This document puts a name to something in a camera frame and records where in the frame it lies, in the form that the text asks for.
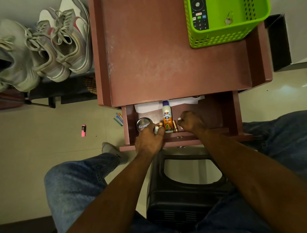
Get person's left hand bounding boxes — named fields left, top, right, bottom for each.
left=134, top=123, right=166, bottom=157

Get person's right forearm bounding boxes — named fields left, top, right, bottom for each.
left=196, top=128, right=307, bottom=233

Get black shoe rack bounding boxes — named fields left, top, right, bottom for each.
left=23, top=69, right=98, bottom=109

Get person's right hand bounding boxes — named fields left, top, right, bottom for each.
left=177, top=111, right=208, bottom=136

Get white pink sneaker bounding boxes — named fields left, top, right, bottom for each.
left=25, top=9, right=71, bottom=83
left=49, top=0, right=93, bottom=74

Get person's right leg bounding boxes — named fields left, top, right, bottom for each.
left=195, top=110, right=307, bottom=233

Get black stool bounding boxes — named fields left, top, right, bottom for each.
left=146, top=152, right=237, bottom=230

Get black round tin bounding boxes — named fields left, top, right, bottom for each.
left=136, top=117, right=153, bottom=133

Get person's grey slipper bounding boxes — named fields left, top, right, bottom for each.
left=101, top=142, right=129, bottom=165

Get black remote control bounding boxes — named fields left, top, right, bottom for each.
left=190, top=0, right=209, bottom=31

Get person's left forearm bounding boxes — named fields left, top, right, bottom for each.
left=67, top=151, right=154, bottom=233

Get dark brown furniture panel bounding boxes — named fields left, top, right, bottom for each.
left=0, top=215, right=58, bottom=233

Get black baseboard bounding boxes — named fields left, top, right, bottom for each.
left=265, top=14, right=307, bottom=72

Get white orange glue tube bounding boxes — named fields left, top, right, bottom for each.
left=162, top=100, right=174, bottom=134

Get red-brown drawer cabinet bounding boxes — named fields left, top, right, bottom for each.
left=88, top=0, right=274, bottom=152

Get silver key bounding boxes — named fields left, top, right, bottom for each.
left=224, top=11, right=234, bottom=26

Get striped yellow cleaning cloth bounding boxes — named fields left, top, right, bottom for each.
left=84, top=74, right=98, bottom=95

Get green plastic basket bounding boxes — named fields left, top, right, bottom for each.
left=184, top=0, right=272, bottom=49

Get white paper sheets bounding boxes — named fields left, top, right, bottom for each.
left=134, top=95, right=206, bottom=114

